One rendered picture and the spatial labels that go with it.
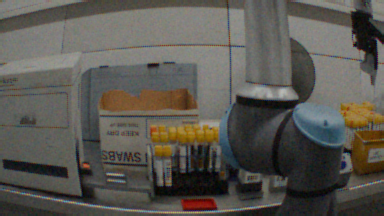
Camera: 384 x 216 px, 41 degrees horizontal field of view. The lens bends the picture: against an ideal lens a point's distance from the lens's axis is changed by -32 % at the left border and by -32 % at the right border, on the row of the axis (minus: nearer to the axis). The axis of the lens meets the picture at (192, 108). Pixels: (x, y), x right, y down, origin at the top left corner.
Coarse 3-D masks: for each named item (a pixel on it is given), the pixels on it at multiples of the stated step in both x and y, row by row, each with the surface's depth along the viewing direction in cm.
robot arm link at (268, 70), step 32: (256, 0) 110; (256, 32) 111; (288, 32) 113; (256, 64) 112; (288, 64) 113; (256, 96) 111; (288, 96) 112; (224, 128) 117; (256, 128) 112; (256, 160) 112
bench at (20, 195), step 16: (96, 144) 192; (96, 160) 173; (128, 176) 161; (144, 176) 163; (352, 176) 150; (368, 176) 147; (0, 192) 130; (16, 192) 131; (32, 192) 134; (96, 192) 144; (112, 192) 146; (128, 192) 147; (272, 192) 146; (336, 192) 139; (352, 192) 139; (368, 192) 140; (16, 208) 135; (32, 208) 134; (48, 208) 132; (64, 208) 133; (80, 208) 133; (96, 208) 133; (112, 208) 134; (128, 208) 135; (144, 208) 136; (160, 208) 137; (176, 208) 138; (224, 208) 137; (240, 208) 137; (256, 208) 136; (272, 208) 137
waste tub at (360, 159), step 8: (360, 136) 160; (368, 136) 160; (376, 136) 160; (360, 144) 150; (368, 144) 147; (376, 144) 147; (352, 152) 160; (360, 152) 150; (368, 152) 148; (376, 152) 148; (352, 160) 159; (360, 160) 149; (368, 160) 148; (376, 160) 148; (352, 168) 157; (360, 168) 148; (368, 168) 148; (376, 168) 149
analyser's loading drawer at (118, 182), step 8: (104, 168) 140; (80, 176) 142; (88, 176) 143; (96, 176) 144; (112, 176) 143; (120, 176) 144; (88, 184) 137; (96, 184) 138; (104, 184) 138; (112, 184) 138; (120, 184) 139; (128, 184) 140; (136, 184) 141; (144, 184) 142; (152, 184) 139; (144, 192) 139; (152, 192) 139
